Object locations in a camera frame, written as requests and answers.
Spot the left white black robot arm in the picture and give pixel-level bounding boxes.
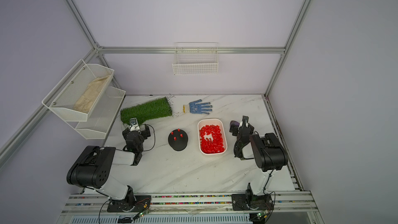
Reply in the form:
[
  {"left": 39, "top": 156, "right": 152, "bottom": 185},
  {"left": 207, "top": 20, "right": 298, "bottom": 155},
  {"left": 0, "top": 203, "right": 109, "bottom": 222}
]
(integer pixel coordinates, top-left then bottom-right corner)
[{"left": 66, "top": 124, "right": 155, "bottom": 212}]

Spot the white wire wall basket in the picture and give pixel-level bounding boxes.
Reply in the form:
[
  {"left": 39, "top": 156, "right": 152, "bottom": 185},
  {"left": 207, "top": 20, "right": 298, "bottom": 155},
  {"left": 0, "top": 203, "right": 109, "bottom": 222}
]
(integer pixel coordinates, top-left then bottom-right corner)
[{"left": 172, "top": 42, "right": 219, "bottom": 76}]

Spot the upper white mesh shelf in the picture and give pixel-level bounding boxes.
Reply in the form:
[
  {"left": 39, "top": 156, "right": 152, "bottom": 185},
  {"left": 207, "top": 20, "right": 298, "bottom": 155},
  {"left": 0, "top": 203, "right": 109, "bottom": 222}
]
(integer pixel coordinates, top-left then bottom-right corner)
[{"left": 42, "top": 60, "right": 114, "bottom": 121}]

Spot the black round screw base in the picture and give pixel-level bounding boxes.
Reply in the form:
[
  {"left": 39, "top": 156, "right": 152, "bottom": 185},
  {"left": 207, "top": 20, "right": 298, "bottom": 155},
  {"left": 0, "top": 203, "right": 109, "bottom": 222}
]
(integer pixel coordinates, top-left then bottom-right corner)
[{"left": 168, "top": 129, "right": 189, "bottom": 151}]

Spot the blue dotted work glove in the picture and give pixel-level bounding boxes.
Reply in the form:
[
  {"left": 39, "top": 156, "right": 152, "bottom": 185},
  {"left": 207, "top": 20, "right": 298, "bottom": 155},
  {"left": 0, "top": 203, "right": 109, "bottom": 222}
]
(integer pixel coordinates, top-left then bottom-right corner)
[{"left": 183, "top": 99, "right": 212, "bottom": 115}]

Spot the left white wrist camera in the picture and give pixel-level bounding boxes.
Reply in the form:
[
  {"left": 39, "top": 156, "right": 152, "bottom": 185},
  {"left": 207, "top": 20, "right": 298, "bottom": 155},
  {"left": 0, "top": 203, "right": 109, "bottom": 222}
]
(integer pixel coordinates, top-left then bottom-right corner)
[{"left": 129, "top": 118, "right": 140, "bottom": 132}]

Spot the green artificial grass mat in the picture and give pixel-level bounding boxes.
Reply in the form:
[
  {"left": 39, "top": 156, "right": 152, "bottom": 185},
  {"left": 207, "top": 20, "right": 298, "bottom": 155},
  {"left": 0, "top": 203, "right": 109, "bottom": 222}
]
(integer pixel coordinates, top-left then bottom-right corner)
[{"left": 120, "top": 97, "right": 173, "bottom": 124}]

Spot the purple pink brush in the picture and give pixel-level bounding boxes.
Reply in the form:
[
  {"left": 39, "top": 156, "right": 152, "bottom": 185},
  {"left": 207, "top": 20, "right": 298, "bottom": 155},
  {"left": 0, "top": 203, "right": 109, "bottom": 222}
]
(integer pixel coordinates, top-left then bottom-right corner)
[{"left": 229, "top": 120, "right": 240, "bottom": 136}]

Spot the white tray of sleeves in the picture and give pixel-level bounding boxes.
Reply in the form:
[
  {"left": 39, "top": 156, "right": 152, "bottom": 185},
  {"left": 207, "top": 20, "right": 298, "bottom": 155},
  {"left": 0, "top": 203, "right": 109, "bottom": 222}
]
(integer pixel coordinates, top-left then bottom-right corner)
[{"left": 198, "top": 119, "right": 228, "bottom": 156}]

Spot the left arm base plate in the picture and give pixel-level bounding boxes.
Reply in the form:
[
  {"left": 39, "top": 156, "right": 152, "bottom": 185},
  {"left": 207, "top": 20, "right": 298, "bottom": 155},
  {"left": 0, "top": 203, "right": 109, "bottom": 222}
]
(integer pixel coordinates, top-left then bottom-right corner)
[{"left": 107, "top": 195, "right": 152, "bottom": 213}]

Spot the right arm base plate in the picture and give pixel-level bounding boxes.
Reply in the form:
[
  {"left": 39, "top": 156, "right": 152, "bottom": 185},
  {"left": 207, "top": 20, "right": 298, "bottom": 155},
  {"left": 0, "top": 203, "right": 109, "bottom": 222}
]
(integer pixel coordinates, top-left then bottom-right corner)
[{"left": 231, "top": 194, "right": 274, "bottom": 211}]

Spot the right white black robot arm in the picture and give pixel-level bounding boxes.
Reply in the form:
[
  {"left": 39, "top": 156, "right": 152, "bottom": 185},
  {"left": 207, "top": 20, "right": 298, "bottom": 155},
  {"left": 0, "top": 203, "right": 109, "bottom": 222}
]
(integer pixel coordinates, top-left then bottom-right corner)
[{"left": 229, "top": 119, "right": 288, "bottom": 210}]

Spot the beige cloth in shelf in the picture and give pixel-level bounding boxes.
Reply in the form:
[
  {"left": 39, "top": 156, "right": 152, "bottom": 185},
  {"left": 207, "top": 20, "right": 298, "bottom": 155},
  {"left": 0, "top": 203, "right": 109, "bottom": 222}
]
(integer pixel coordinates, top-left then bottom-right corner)
[{"left": 73, "top": 75, "right": 110, "bottom": 114}]

